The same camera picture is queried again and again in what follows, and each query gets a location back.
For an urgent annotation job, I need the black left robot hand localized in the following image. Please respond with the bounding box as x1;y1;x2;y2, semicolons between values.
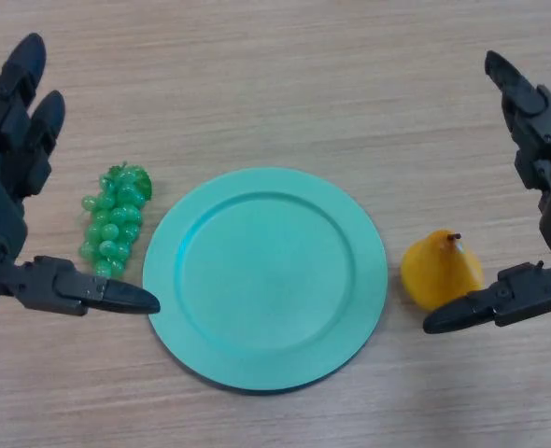
0;32;162;324

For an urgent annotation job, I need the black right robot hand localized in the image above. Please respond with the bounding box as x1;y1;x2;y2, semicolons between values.
423;49;551;335

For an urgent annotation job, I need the yellow pear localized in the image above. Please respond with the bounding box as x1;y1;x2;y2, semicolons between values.
400;229;486;313

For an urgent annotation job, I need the green round plate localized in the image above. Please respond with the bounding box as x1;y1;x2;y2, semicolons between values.
142;167;389;393

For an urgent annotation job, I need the green grape bunch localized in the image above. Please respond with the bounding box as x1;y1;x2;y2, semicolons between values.
78;161;154;281

